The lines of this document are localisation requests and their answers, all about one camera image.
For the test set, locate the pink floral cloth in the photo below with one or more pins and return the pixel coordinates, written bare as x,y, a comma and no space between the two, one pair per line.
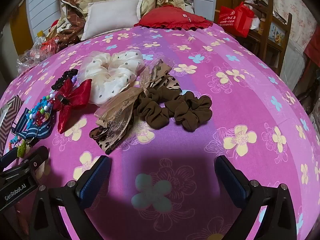
295,5

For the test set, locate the white pillow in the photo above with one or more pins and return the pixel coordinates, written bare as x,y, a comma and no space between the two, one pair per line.
112,17

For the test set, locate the wooden chair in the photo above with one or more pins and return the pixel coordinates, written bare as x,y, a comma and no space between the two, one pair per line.
270,40

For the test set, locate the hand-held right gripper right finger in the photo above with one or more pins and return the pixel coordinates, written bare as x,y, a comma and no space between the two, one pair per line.
231,180

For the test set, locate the black scrunchie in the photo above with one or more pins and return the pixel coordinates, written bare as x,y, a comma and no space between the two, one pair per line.
62,78

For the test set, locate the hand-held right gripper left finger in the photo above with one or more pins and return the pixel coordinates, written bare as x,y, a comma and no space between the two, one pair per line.
96,180

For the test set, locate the striped rim box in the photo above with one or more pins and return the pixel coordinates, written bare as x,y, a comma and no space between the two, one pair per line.
10,122

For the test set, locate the blue striped bow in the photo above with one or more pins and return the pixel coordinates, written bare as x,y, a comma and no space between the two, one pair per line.
35,131

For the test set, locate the pink floral bedsheet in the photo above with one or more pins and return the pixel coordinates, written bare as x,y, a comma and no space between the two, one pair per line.
175,142

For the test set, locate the red shopping bag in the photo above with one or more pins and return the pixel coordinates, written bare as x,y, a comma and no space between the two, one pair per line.
235,20

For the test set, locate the brown patterned quilt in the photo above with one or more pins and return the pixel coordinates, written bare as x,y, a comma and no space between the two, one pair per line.
72,12

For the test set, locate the red cloth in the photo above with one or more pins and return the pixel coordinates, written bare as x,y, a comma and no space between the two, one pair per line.
172,17

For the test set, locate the leopard print organza bow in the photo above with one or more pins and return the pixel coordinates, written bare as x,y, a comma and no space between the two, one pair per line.
117,120

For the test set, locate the brown scrunchie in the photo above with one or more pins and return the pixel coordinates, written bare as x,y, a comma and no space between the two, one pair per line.
192,112
150,112

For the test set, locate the white polka dot scrunchie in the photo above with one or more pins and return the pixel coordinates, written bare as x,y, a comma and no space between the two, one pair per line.
117,80

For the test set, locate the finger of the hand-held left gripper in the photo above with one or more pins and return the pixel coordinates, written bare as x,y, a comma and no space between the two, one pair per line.
35,157

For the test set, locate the red satin bow clip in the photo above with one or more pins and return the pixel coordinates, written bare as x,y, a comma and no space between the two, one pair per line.
75,95

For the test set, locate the clear plastic bag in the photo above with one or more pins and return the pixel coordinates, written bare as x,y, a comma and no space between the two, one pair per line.
37,50

